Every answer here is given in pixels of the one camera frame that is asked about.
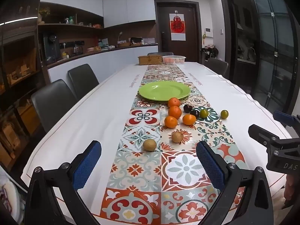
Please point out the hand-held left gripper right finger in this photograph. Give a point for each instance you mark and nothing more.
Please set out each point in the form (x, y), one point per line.
(211, 166)

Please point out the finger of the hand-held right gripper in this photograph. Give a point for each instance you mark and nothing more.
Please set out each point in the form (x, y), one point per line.
(282, 118)
(260, 133)

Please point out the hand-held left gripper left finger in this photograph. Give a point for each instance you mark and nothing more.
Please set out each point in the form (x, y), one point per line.
(86, 166)

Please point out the green tangerine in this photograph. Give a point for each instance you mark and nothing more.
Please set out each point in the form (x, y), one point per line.
(224, 114)
(204, 113)

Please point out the tan round fruit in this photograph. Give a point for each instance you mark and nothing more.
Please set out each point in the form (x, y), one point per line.
(149, 144)
(177, 137)

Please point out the orange tangerine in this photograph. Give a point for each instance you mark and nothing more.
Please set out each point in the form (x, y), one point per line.
(174, 102)
(174, 112)
(170, 121)
(189, 119)

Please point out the dark purple plum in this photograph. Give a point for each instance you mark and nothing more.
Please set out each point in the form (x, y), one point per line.
(195, 114)
(187, 108)

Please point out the green plate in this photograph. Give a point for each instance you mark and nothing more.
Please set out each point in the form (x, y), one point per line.
(161, 90)

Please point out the person's right hand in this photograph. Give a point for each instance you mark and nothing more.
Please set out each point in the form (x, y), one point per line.
(291, 192)

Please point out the white patterned tablecloth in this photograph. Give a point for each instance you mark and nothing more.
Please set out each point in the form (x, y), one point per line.
(105, 112)

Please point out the glass sliding door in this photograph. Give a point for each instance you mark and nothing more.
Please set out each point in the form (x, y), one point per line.
(269, 51)

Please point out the metal faucet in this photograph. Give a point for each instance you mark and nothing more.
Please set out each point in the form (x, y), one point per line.
(251, 51)

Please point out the grey dining chair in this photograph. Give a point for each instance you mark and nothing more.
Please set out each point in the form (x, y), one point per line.
(82, 77)
(218, 65)
(161, 53)
(51, 100)

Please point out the white printed clothing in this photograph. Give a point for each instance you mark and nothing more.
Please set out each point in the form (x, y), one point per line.
(8, 192)

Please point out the dark bag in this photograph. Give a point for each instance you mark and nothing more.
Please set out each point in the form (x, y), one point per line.
(209, 51)

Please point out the white sideboard counter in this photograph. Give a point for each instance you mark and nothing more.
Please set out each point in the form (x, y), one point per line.
(112, 58)

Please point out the white plastic basket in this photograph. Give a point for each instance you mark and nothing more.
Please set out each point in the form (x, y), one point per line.
(174, 61)

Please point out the white intercom panel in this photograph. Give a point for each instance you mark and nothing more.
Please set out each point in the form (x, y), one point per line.
(208, 32)

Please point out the yellow bottle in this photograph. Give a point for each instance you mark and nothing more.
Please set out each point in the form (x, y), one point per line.
(63, 55)

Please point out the dark display cabinet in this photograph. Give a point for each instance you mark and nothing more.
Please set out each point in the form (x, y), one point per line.
(18, 75)

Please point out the glass kettle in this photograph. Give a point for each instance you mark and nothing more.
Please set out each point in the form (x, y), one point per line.
(78, 49)

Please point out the woven rectangular box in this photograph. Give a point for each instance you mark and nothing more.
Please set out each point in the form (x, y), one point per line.
(150, 60)

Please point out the black water dispenser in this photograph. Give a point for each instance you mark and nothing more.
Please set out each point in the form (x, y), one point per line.
(51, 48)

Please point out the teal container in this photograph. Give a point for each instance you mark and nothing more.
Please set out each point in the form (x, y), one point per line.
(103, 43)

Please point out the dark brown door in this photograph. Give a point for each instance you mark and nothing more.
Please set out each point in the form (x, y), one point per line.
(191, 28)

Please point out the small wicker basket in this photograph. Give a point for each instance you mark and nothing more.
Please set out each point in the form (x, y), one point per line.
(123, 44)

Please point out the white desk lamp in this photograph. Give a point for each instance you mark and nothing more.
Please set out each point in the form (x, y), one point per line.
(120, 36)

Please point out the wooden wall shelf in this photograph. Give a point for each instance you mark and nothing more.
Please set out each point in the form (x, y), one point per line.
(70, 34)

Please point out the red and white wall poster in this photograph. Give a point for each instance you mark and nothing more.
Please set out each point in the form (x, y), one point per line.
(177, 25)

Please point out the white wall cabinet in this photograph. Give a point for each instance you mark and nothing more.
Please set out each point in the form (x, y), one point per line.
(129, 7)

